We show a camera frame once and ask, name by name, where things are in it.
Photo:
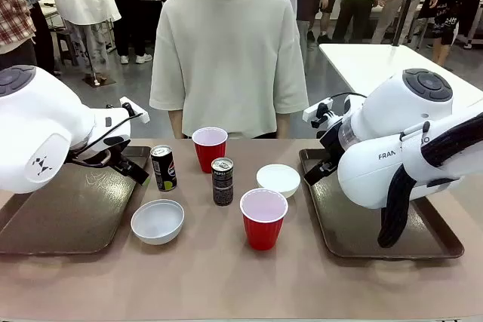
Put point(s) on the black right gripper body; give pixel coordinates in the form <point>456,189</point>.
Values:
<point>334,146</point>

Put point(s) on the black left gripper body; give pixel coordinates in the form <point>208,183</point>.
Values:
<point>117,156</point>

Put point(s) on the white plastic bowl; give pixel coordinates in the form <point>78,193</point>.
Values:
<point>157,222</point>
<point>278,178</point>

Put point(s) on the red plastic cup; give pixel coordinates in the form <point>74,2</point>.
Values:
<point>263,224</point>
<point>209,152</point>

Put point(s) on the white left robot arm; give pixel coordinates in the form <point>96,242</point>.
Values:
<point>34,118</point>

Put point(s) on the person's right forearm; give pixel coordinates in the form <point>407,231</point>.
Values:
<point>176,124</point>

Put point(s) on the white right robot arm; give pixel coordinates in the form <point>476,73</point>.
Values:
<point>381,111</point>

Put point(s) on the person's left forearm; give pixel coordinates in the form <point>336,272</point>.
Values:
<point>283,126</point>

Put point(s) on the black Pepsi can green band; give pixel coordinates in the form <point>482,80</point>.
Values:
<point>164,171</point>

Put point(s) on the brown plastic tray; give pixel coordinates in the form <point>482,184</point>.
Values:
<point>75,216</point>
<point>351,231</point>

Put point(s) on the black patterned Pepsi can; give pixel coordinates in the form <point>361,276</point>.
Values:
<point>222,186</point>

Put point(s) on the white background table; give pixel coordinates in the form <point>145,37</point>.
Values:
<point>377,62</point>

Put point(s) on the dark stool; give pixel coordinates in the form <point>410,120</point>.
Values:
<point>67,45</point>

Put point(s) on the person in beige T-shirt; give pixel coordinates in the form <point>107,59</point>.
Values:
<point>226,54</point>

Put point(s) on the black vertical pole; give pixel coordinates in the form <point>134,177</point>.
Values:
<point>402,16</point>

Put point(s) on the bystander in black, white sneakers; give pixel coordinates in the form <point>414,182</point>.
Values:
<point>130,5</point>

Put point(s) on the bystander black printed shirt shorts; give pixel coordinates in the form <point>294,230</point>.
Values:
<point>447,16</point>

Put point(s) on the bystander in plaid shirt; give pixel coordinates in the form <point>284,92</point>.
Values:
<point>13,13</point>

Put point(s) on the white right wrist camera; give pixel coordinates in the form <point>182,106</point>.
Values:
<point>316,110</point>

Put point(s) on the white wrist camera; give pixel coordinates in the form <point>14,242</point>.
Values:
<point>316,110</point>
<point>136,112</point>

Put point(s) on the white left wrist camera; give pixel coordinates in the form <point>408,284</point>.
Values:
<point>136,112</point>

